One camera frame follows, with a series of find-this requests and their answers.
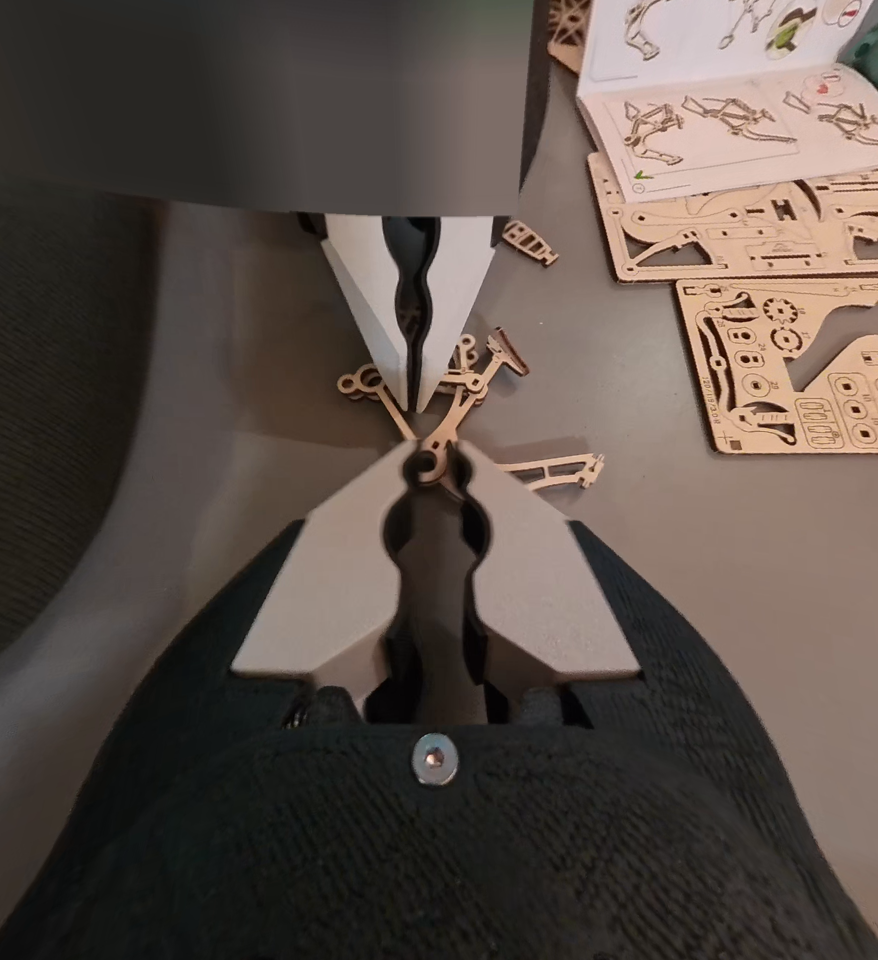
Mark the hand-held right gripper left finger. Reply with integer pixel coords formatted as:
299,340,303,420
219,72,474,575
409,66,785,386
230,439,420,708

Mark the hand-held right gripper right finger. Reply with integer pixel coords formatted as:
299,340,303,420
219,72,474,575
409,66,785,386
448,439,644,723

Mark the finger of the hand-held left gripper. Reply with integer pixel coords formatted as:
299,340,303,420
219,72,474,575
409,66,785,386
321,212,416,412
416,212,498,412

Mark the small ladder-shaped wooden part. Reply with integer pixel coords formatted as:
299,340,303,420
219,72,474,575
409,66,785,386
500,216,561,273

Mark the curved wooden strut part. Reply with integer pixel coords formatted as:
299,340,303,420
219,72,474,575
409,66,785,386
495,452,606,494

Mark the wooden bicycle frame assembly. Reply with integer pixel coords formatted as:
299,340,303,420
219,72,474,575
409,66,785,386
336,324,531,500

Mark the wooden sheet with gear parts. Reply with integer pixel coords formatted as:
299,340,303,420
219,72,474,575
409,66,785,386
675,276,878,456

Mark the wooden spoked wheel part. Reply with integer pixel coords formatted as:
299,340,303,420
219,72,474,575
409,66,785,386
545,0,599,76

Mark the white instruction booklet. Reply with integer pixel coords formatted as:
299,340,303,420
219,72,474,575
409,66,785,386
574,0,878,205

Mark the wooden sheet with frame parts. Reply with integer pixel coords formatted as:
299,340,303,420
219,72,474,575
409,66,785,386
587,153,878,285

